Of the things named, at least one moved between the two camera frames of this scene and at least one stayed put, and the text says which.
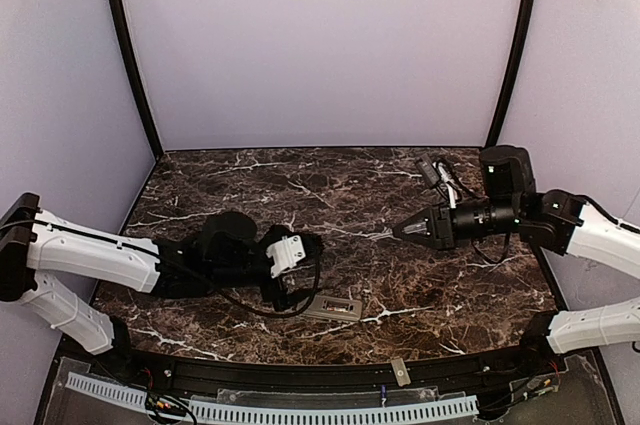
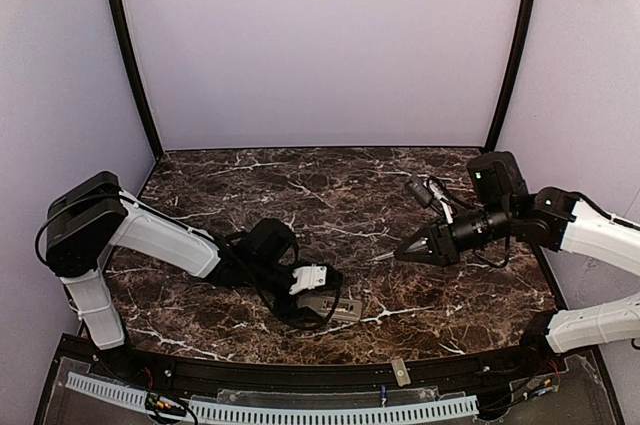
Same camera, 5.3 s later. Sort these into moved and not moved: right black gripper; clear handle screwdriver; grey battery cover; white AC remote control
Moved: clear handle screwdriver; right black gripper
Not moved: white AC remote control; grey battery cover
